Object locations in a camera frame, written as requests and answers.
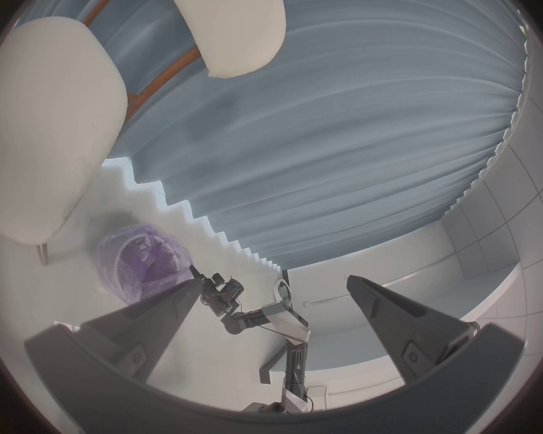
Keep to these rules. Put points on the purple plastic bag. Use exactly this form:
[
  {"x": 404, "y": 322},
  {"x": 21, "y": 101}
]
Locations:
[{"x": 154, "y": 260}]

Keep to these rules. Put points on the white trash bin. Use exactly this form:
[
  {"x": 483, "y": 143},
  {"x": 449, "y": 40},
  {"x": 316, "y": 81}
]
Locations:
[{"x": 124, "y": 269}]

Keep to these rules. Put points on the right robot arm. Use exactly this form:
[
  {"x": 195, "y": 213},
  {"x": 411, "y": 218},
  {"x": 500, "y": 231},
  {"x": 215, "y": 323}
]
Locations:
[{"x": 285, "y": 321}]

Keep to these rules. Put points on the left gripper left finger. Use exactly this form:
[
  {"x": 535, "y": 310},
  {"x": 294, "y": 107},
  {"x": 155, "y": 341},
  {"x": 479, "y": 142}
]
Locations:
[{"x": 140, "y": 328}]

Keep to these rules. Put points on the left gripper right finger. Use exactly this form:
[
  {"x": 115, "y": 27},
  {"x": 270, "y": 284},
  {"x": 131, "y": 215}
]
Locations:
[{"x": 411, "y": 332}]

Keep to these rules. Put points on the pale blue curtain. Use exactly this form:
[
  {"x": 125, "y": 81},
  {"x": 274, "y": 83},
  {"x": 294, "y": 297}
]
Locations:
[{"x": 321, "y": 129}]

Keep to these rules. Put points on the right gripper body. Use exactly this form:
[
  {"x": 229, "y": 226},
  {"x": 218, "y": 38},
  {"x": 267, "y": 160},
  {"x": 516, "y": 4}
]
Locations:
[{"x": 210, "y": 292}]

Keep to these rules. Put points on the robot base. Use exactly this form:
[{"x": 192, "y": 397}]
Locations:
[{"x": 262, "y": 408}]

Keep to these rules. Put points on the white cushioned wooden chair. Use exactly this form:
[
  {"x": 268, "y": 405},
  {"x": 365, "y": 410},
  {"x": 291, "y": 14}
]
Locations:
[{"x": 49, "y": 129}]

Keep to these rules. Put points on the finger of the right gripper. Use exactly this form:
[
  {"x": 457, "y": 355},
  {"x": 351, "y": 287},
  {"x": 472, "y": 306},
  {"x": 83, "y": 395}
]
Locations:
[{"x": 197, "y": 273}]

